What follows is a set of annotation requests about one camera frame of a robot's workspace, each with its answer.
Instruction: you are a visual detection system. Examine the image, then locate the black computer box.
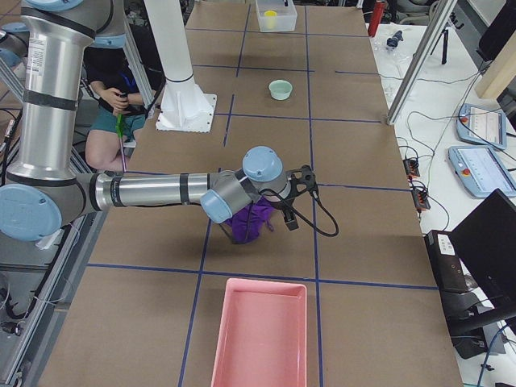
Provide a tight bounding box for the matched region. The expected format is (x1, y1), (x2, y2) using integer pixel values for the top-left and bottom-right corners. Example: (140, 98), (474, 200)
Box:
(424, 230), (468, 293)

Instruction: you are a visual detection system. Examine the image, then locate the near teach pendant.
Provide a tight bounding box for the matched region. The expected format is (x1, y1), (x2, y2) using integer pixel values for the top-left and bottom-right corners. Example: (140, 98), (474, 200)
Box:
(447, 145), (515, 198)

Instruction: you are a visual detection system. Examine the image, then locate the aluminium frame post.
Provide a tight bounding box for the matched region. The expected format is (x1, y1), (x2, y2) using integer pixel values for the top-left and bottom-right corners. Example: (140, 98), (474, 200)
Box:
(386, 0), (458, 125)

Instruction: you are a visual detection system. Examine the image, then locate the purple cloth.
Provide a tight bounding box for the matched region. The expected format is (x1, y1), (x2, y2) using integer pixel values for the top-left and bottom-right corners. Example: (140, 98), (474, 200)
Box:
(224, 198), (275, 244)

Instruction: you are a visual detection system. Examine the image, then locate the red cylinder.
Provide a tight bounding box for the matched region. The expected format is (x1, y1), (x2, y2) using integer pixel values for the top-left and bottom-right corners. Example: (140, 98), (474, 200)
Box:
(368, 0), (385, 37)

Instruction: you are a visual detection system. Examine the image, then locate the seated person black shirt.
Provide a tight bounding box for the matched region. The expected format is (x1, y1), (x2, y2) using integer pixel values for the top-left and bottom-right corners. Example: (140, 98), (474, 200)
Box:
(84, 47), (147, 172)

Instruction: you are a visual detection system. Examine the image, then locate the far teach pendant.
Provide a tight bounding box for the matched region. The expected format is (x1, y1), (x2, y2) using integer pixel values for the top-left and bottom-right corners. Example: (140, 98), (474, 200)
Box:
(456, 103), (507, 150)

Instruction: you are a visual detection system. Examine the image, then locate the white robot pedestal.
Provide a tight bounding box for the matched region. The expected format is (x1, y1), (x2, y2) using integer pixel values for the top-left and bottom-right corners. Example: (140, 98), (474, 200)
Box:
(144, 0), (217, 133)

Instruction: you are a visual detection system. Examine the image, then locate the pink plastic bin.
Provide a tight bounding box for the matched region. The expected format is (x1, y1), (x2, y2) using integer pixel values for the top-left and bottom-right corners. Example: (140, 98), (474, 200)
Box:
(211, 278), (307, 387)

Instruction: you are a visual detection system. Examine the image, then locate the clear plastic bin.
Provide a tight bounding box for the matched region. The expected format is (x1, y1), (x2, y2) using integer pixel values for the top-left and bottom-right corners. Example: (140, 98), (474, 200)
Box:
(255, 0), (298, 32)

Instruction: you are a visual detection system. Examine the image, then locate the yellow plastic cup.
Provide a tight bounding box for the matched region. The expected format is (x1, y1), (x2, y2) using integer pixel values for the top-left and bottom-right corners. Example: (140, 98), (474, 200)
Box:
(264, 10), (277, 31)

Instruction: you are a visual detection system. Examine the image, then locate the black monitor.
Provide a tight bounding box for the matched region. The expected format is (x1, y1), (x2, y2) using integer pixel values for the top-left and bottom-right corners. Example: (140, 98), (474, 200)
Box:
(449, 189), (515, 326)

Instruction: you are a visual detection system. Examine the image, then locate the mint green bowl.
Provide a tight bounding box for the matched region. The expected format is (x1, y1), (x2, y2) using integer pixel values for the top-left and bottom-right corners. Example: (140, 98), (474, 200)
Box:
(268, 79), (293, 101)

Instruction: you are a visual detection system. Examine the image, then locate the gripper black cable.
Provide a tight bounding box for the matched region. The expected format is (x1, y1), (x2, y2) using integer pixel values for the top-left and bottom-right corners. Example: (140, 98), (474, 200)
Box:
(257, 187), (339, 238)

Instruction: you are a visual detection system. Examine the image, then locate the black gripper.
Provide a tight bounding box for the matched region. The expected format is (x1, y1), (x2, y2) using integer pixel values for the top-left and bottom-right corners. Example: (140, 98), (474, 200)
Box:
(273, 165), (318, 231)

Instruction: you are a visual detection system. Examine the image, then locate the teach pendant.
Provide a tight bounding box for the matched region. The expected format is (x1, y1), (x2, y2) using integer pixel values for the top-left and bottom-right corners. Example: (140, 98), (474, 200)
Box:
(456, 103), (507, 150)
(447, 145), (515, 198)

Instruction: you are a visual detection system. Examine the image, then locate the green handled tool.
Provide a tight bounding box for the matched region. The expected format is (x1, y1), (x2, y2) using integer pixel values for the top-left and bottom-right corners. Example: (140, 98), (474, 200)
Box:
(115, 113), (127, 173)

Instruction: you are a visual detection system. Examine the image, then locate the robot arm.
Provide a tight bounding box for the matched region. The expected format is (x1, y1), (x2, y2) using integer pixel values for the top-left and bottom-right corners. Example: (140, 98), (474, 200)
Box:
(1, 1), (318, 241)

